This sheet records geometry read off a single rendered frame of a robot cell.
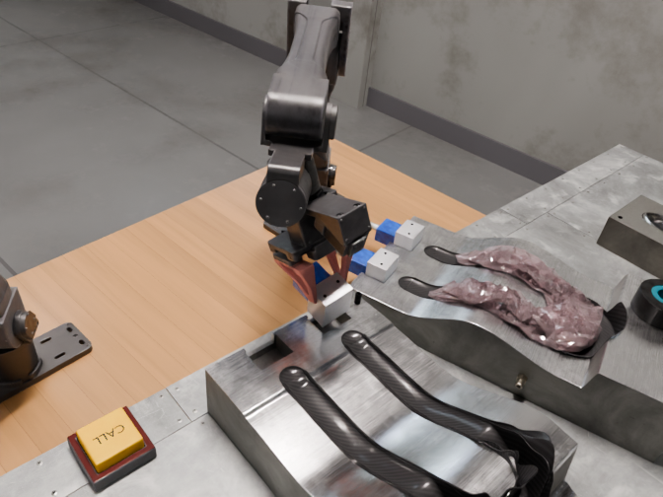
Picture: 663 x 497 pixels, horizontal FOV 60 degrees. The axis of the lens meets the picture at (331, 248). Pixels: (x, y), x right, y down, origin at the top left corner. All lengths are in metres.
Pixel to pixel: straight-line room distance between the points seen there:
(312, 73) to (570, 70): 2.39
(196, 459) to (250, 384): 0.12
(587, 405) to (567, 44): 2.30
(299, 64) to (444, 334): 0.45
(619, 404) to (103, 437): 0.67
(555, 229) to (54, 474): 1.03
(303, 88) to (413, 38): 2.74
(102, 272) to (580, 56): 2.44
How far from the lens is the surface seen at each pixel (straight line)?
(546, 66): 3.07
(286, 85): 0.69
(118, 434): 0.79
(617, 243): 1.31
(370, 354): 0.81
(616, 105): 3.00
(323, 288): 0.78
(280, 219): 0.64
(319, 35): 0.80
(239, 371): 0.76
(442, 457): 0.69
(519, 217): 1.32
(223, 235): 1.13
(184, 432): 0.82
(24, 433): 0.87
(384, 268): 0.95
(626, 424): 0.92
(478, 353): 0.90
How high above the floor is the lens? 1.48
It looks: 38 degrees down
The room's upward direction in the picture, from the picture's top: 7 degrees clockwise
